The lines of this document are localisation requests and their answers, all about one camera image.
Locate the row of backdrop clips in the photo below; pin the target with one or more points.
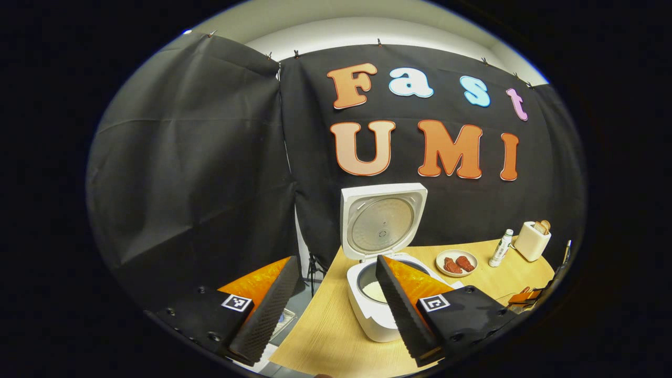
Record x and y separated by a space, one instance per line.
379 42

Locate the white drink bottle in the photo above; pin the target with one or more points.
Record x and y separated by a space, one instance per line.
500 249

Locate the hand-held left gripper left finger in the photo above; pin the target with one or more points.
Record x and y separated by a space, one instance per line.
268 320

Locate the red meat piece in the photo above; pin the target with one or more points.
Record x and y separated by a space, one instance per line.
465 263
451 266

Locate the white rice cooker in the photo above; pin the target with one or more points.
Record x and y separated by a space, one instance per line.
362 320

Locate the black backdrop cloth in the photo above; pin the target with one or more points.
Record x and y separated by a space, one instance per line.
184 184

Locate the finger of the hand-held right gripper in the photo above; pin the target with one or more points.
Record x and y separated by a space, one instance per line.
522 297

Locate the bread slice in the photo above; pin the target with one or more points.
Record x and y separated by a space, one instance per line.
538 228
546 226

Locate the white rice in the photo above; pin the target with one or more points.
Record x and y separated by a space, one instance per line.
374 291

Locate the white and blue container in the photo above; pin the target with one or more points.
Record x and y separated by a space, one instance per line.
283 320

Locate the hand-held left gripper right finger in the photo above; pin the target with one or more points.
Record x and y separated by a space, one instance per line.
404 315

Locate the white toaster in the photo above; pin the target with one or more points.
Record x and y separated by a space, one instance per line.
530 247

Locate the white round plate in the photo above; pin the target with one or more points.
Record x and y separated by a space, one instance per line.
440 262

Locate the black tripod stand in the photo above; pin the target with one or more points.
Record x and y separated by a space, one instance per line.
313 268

